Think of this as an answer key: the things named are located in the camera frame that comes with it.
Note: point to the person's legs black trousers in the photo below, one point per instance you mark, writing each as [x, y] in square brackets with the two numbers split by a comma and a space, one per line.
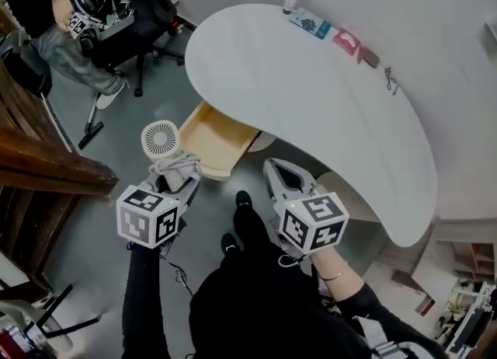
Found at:
[256, 299]

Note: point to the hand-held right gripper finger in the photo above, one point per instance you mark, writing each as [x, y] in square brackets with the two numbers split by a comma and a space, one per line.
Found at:
[303, 176]
[273, 182]

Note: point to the black eyelash curler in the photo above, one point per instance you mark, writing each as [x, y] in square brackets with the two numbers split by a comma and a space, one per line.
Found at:
[390, 79]

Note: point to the large wooden drawer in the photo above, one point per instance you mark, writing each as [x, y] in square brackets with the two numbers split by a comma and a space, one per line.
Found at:
[217, 140]

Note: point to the person's black shoe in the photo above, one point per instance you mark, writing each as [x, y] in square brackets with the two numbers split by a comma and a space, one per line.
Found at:
[243, 199]
[229, 242]

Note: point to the vacuum cleaner wand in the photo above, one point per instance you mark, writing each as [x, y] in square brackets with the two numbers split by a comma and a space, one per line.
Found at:
[91, 124]

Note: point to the black bin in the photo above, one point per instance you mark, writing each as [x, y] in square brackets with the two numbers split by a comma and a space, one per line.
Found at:
[33, 74]

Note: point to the cream hair dryer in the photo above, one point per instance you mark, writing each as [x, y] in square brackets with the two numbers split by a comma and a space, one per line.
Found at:
[160, 140]

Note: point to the red packet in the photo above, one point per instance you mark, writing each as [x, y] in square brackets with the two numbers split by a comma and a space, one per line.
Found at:
[346, 41]

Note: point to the white cosmetic tube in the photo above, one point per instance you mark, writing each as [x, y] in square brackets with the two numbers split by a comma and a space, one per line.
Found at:
[291, 0]

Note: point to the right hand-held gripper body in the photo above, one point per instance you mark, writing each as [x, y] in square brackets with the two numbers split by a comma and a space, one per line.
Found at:
[314, 221]

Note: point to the person's left black shoe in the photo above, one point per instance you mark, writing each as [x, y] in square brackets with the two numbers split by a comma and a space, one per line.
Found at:
[229, 242]

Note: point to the dark wooden furniture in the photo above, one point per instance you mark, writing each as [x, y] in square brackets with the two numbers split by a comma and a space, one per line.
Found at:
[46, 171]

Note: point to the person's right forearm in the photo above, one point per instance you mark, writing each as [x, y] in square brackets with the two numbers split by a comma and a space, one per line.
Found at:
[349, 287]

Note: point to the white chair black legs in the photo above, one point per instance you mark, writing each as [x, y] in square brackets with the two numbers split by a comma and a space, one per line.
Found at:
[42, 322]

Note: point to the black office chair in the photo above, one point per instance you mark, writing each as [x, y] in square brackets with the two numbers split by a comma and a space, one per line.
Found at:
[151, 8]

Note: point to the black white patterned block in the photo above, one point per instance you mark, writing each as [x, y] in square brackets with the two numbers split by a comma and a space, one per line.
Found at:
[78, 24]

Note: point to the person's right black shoe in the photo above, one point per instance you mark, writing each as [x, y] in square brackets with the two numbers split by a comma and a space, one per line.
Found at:
[243, 199]

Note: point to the white curved desk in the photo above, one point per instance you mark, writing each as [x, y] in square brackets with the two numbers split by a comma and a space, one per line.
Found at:
[303, 109]

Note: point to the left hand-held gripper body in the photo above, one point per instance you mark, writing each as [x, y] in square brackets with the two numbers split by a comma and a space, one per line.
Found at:
[149, 217]

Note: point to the grey wooden shelf unit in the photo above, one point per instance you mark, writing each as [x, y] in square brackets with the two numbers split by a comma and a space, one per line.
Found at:
[454, 248]

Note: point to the blue card packet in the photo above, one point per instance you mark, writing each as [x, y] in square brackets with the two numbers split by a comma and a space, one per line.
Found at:
[310, 23]

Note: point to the person's left forearm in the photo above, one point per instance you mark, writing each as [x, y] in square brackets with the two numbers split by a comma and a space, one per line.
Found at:
[145, 303]

